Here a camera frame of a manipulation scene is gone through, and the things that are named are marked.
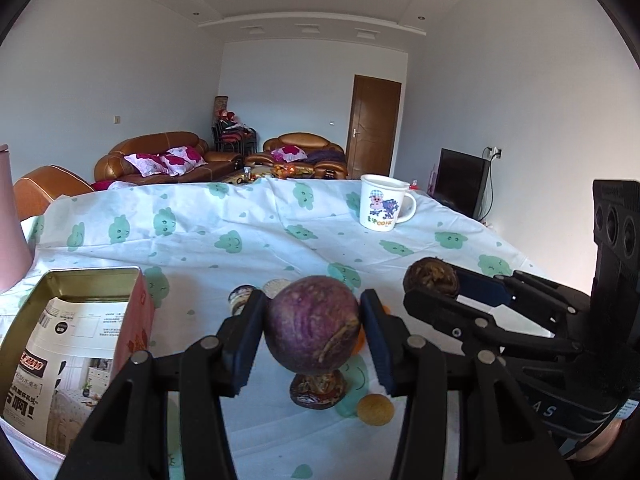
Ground pink electric kettle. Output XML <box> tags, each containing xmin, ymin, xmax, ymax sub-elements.
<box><xmin>0</xmin><ymin>144</ymin><xmax>32</xmax><ymax>292</ymax></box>

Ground brown wooden door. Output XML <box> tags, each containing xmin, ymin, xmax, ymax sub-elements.
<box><xmin>346</xmin><ymin>75</ymin><xmax>401</xmax><ymax>179</ymax></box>

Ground brown leather chaise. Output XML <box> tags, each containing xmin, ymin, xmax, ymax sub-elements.
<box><xmin>13</xmin><ymin>165</ymin><xmax>93</xmax><ymax>220</ymax></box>

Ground pink floral pillow right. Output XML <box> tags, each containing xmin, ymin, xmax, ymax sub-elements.
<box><xmin>160</xmin><ymin>146</ymin><xmax>206</xmax><ymax>174</ymax></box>

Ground purple round passion fruit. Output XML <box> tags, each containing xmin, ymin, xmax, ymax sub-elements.
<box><xmin>265</xmin><ymin>275</ymin><xmax>360</xmax><ymax>375</ymax></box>

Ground sugarcane piece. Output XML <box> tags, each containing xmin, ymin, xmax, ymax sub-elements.
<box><xmin>262</xmin><ymin>278</ymin><xmax>291</xmax><ymax>299</ymax></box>
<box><xmin>228</xmin><ymin>284</ymin><xmax>255</xmax><ymax>315</ymax></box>

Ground large orange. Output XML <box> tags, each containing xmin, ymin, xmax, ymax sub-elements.
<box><xmin>352</xmin><ymin>327</ymin><xmax>367</xmax><ymax>356</ymax></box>

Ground pink metal tin box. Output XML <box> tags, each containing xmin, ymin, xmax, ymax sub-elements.
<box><xmin>1</xmin><ymin>266</ymin><xmax>155</xmax><ymax>460</ymax></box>

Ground armchair pink floral pillow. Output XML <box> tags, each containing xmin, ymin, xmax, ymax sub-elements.
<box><xmin>270</xmin><ymin>144</ymin><xmax>308</xmax><ymax>164</ymax></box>

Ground printed paper in tin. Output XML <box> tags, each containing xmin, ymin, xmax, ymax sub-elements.
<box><xmin>3</xmin><ymin>298</ymin><xmax>127</xmax><ymax>454</ymax></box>

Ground brown leather armchair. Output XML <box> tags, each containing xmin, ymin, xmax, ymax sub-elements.
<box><xmin>244</xmin><ymin>132</ymin><xmax>348</xmax><ymax>177</ymax></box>

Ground white cartoon mug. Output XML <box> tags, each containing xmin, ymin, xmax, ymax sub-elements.
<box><xmin>359</xmin><ymin>174</ymin><xmax>418</xmax><ymax>232</ymax></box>

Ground dark brown mangosteen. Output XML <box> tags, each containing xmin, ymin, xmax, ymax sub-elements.
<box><xmin>402</xmin><ymin>257</ymin><xmax>460</xmax><ymax>299</ymax></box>

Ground black television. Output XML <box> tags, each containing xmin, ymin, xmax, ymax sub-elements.
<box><xmin>432</xmin><ymin>148</ymin><xmax>490</xmax><ymax>220</ymax></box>

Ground brown leather long sofa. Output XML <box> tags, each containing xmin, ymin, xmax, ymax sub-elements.
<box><xmin>93</xmin><ymin>131</ymin><xmax>243</xmax><ymax>184</ymax></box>

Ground stacked red black chairs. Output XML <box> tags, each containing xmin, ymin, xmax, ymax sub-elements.
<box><xmin>212</xmin><ymin>110</ymin><xmax>258</xmax><ymax>156</ymax></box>

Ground pink floral pillow left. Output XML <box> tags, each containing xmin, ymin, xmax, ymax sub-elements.
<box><xmin>124</xmin><ymin>153</ymin><xmax>169</xmax><ymax>178</ymax></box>

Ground person's right hand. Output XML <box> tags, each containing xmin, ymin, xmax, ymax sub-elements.
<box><xmin>574</xmin><ymin>418</ymin><xmax>632</xmax><ymax>462</ymax></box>

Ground small yellow-brown round fruit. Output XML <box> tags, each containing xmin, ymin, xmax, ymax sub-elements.
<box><xmin>356</xmin><ymin>393</ymin><xmax>395</xmax><ymax>427</ymax></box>

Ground coffee table with snacks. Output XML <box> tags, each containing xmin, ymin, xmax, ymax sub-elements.
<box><xmin>220</xmin><ymin>164</ymin><xmax>347</xmax><ymax>185</ymax></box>

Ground dark wrinkled mangosteen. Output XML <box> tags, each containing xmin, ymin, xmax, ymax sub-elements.
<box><xmin>290</xmin><ymin>370</ymin><xmax>347</xmax><ymax>410</ymax></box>

